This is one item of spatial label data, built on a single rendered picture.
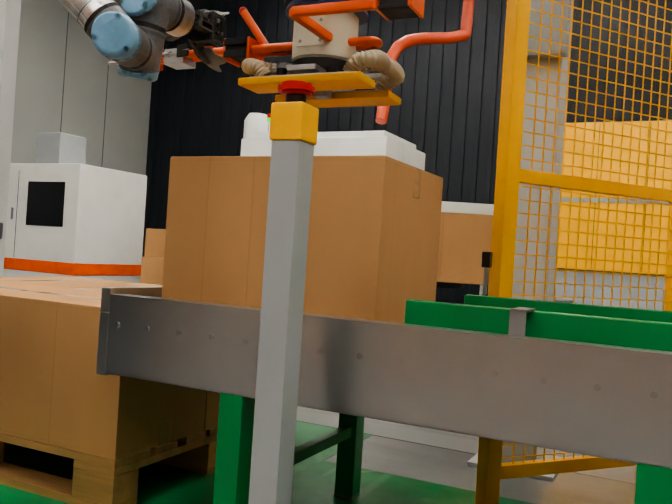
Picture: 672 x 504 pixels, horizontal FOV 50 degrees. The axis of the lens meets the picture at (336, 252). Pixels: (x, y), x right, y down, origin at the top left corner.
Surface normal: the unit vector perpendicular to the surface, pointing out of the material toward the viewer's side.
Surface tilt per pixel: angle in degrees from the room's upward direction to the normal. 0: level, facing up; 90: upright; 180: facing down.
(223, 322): 90
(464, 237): 90
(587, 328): 90
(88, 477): 90
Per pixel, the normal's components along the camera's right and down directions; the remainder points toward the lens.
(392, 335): -0.43, -0.03
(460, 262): -0.04, 0.00
